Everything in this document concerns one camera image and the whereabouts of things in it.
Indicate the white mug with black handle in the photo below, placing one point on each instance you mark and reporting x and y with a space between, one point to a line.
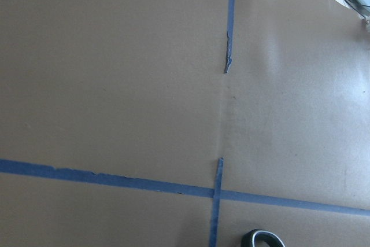
252 237

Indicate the brown paper table cover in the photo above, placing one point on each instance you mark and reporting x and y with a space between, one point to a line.
183 122

